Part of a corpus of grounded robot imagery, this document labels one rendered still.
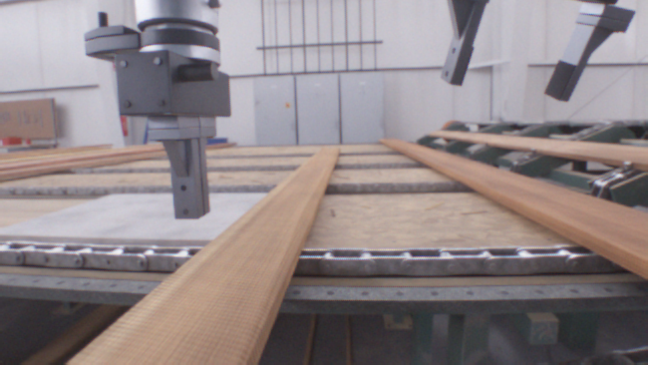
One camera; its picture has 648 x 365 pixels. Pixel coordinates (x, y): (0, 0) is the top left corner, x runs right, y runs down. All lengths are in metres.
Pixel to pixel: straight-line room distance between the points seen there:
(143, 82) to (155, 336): 0.23
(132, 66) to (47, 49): 9.38
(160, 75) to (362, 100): 5.75
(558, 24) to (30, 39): 11.42
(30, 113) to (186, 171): 9.34
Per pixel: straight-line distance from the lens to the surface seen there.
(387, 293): 0.50
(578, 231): 0.70
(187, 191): 0.34
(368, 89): 6.00
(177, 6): 0.33
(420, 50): 6.87
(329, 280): 0.54
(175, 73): 0.29
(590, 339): 2.03
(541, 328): 0.60
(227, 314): 0.37
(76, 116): 9.08
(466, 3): 0.35
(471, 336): 0.74
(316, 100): 6.01
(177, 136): 0.31
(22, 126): 9.84
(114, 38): 0.36
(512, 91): 6.49
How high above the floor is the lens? 1.07
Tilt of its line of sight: 7 degrees down
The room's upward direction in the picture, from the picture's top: 2 degrees counter-clockwise
